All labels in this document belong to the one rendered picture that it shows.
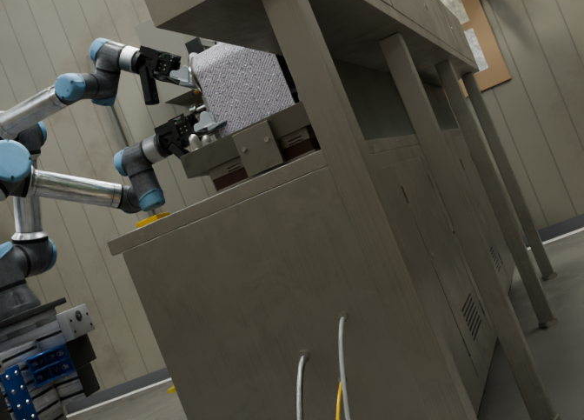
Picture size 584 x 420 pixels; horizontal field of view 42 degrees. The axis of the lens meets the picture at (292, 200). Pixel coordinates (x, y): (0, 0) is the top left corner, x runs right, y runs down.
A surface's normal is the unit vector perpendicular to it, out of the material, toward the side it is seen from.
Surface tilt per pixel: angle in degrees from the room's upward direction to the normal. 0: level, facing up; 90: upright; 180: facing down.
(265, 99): 90
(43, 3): 90
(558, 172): 90
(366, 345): 90
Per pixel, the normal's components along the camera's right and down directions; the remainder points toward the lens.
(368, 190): -0.33, 0.11
